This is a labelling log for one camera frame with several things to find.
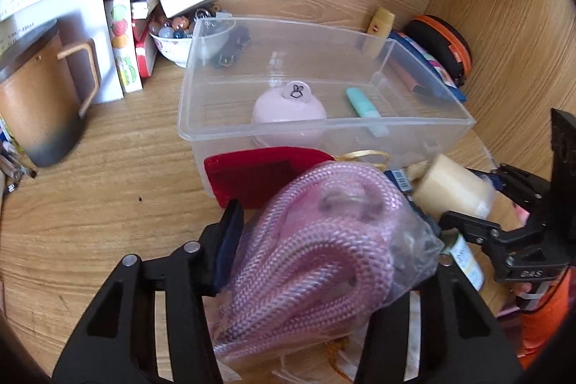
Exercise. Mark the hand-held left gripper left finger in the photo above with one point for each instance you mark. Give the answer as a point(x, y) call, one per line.
point(227, 231)

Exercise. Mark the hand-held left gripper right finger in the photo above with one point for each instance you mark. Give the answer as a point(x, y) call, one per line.
point(454, 321)

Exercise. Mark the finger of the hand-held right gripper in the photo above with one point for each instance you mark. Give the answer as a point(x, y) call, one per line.
point(508, 249)
point(517, 186)

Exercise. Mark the clear plastic storage box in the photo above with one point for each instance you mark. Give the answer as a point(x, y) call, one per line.
point(225, 118)

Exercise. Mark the wooden desktop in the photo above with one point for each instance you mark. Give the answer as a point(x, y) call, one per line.
point(112, 208)

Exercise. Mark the red felt pouch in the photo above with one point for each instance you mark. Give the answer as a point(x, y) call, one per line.
point(252, 177)

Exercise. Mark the blue barcode packet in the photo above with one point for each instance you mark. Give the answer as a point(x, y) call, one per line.
point(400, 181)

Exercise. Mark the pink round case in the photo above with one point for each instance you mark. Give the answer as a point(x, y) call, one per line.
point(288, 114)

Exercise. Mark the blue patchwork pencil case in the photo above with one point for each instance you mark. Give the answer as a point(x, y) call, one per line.
point(432, 67)

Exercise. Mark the pink wallet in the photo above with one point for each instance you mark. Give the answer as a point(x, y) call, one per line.
point(407, 76)

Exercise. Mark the gold ribbon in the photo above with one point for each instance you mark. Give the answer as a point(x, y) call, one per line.
point(364, 154)

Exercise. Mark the black orange zip case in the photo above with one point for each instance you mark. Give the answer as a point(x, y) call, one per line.
point(443, 44)

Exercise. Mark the teal tube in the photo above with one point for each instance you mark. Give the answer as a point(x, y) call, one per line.
point(362, 105)

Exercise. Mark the bowl of marbles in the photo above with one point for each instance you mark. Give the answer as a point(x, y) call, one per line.
point(173, 44)

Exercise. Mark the red white box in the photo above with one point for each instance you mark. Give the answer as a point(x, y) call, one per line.
point(144, 51)

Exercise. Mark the yellow cream tube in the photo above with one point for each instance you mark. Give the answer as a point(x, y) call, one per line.
point(380, 31)

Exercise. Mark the fruit print box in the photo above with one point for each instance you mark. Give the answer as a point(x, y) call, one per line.
point(123, 46)

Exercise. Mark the bundle of pens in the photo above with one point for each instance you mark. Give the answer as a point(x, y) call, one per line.
point(13, 168)

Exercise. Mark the brown mug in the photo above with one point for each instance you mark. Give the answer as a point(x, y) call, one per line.
point(40, 96)

